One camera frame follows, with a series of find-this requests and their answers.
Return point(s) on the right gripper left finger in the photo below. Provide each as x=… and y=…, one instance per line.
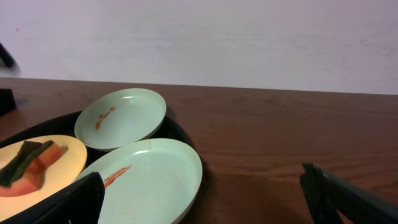
x=78, y=203

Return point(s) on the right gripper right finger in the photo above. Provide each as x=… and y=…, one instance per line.
x=328, y=196

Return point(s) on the yellow plate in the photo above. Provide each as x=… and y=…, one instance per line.
x=58, y=176

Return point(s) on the green and orange sponge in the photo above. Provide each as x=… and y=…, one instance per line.
x=24, y=173

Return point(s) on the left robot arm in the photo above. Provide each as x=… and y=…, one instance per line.
x=7, y=60

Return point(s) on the round black serving tray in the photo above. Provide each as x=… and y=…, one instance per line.
x=64, y=125

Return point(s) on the near light green plate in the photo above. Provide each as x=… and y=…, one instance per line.
x=149, y=181

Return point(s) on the light green plate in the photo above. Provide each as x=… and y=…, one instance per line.
x=120, y=118
x=149, y=181

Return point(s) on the far light green plate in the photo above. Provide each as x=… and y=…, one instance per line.
x=120, y=118

